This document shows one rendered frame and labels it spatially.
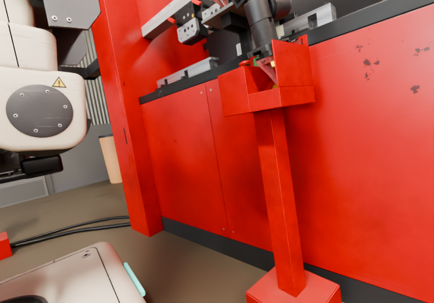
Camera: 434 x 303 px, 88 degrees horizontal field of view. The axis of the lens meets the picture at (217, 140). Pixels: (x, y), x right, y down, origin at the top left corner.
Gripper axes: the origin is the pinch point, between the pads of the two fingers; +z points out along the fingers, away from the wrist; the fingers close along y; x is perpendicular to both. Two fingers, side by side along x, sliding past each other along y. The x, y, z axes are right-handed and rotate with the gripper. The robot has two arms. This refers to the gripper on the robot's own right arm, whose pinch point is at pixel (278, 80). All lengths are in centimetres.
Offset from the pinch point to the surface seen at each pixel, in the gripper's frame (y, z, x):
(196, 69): 26, -14, 62
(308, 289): -14, 60, 1
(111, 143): 29, 26, 302
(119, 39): 13, -47, 104
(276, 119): -2.8, 9.5, 2.1
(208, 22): 8.7, -24.4, 25.5
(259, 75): -0.8, -2.8, 4.6
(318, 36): 19.5, -6.7, -3.9
